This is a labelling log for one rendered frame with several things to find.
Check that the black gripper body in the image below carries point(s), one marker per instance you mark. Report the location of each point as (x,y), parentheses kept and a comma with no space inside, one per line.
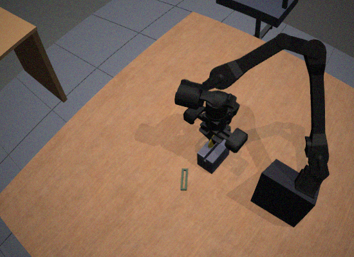
(219,128)

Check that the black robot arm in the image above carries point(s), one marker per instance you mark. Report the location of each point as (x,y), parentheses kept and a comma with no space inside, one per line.
(193,95)

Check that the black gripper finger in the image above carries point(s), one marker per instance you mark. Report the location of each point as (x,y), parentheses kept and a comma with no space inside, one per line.
(207,134)
(216,139)

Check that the gold coin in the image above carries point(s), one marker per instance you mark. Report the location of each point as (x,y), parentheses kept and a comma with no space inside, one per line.
(210,144)

